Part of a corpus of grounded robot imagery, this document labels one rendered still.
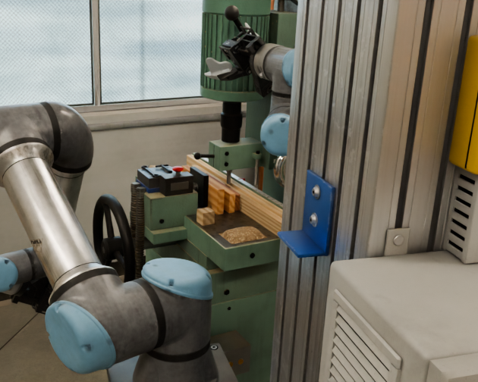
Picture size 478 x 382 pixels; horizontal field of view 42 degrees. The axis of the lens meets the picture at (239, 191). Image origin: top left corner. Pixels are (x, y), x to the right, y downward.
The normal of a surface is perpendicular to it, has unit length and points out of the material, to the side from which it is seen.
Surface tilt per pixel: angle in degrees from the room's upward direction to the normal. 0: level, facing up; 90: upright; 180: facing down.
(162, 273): 8
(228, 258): 90
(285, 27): 90
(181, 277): 7
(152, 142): 90
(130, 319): 57
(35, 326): 0
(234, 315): 90
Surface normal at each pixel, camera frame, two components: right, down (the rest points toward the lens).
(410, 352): -0.95, 0.05
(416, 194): 0.29, 0.33
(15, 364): 0.05, -0.94
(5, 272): 0.62, 0.00
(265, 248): 0.49, 0.31
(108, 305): 0.37, -0.65
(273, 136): -0.16, 0.32
